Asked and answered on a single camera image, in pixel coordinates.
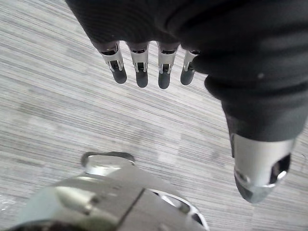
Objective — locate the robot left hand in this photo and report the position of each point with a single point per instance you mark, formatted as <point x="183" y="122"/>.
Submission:
<point x="216" y="36"/>

